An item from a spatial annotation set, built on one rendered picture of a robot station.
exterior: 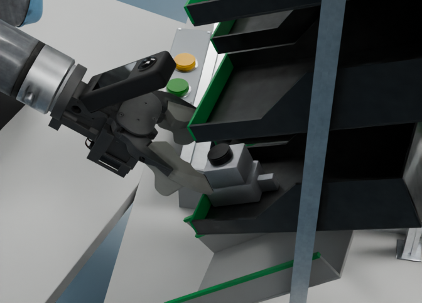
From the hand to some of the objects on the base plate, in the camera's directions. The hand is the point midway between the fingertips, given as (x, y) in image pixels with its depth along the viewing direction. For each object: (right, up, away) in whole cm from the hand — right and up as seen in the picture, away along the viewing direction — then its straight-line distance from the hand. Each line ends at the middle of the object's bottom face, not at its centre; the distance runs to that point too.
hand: (217, 158), depth 110 cm
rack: (+21, -26, +30) cm, 45 cm away
